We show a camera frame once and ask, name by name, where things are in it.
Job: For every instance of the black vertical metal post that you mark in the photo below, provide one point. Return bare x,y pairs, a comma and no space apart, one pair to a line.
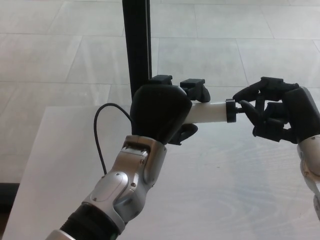
137,37

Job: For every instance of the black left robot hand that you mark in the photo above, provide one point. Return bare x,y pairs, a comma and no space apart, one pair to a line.
157,112

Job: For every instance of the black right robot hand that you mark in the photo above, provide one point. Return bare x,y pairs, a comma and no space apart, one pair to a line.
297,110

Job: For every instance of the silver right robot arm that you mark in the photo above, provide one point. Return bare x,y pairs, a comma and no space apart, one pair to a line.
308,160

